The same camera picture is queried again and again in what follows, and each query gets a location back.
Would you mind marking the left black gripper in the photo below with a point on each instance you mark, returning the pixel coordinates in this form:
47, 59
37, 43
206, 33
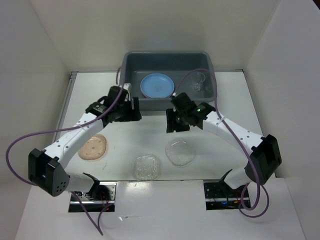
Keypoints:
134, 114

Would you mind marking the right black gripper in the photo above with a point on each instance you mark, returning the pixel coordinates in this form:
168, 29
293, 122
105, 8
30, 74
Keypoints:
171, 125

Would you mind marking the clear textured glass plate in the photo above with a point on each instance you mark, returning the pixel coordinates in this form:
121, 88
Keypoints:
180, 153

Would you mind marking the blue plastic plate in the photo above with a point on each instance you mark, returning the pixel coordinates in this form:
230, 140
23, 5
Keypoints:
157, 85

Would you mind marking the clear glass square plate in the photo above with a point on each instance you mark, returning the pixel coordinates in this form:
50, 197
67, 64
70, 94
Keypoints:
146, 167

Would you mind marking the amber glass square plate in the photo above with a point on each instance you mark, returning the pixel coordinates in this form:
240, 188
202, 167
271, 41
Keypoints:
94, 149

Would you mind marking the clear glass cup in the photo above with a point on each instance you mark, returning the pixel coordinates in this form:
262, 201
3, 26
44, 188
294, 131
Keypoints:
197, 80

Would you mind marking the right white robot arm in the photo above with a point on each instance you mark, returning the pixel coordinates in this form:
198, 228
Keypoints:
262, 152

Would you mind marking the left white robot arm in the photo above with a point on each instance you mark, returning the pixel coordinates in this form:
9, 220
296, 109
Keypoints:
46, 168

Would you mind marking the grey plastic bin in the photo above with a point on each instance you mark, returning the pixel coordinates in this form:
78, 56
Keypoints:
178, 65

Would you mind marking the metal table edge rail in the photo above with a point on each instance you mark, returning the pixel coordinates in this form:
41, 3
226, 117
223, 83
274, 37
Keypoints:
66, 99

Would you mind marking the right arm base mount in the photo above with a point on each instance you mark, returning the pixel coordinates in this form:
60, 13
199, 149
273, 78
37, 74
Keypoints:
218, 197

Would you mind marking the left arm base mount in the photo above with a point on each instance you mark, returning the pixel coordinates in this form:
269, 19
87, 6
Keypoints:
105, 197

